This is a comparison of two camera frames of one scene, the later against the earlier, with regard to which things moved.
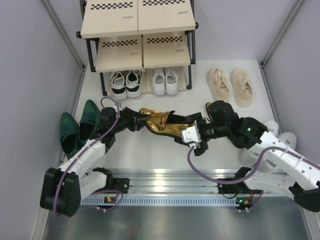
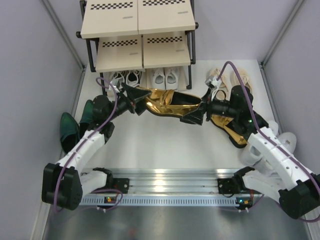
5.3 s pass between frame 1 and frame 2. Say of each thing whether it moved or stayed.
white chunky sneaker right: stayed
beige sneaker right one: stayed
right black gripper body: moved
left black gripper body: moved
